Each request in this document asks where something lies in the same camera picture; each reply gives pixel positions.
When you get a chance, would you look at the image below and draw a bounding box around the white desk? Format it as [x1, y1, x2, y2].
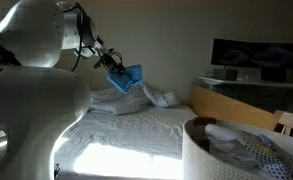
[197, 75, 293, 92]

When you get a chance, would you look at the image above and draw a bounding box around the white shirt with rainbow print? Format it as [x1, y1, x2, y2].
[204, 123, 293, 180]

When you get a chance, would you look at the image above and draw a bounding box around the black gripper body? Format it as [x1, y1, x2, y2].
[93, 48, 124, 73]

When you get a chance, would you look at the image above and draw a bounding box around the wooden bed footboard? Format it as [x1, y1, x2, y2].
[188, 83, 278, 132]

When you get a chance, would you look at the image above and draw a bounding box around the dark box on desk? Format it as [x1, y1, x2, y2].
[212, 68, 239, 82]

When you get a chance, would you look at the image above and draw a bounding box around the blue shirt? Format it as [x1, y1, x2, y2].
[106, 64, 145, 95]

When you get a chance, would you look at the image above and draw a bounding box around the mattress with white sheet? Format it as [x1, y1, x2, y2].
[51, 104, 199, 180]

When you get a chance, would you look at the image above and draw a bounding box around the black computer monitor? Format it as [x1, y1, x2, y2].
[210, 37, 293, 83]

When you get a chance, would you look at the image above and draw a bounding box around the white woven laundry basket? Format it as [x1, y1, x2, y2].
[181, 116, 293, 180]

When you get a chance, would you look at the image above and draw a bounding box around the white pillow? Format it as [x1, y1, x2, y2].
[139, 83, 181, 109]

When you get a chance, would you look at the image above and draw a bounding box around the crumpled white duvet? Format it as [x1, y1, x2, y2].
[87, 85, 154, 117]

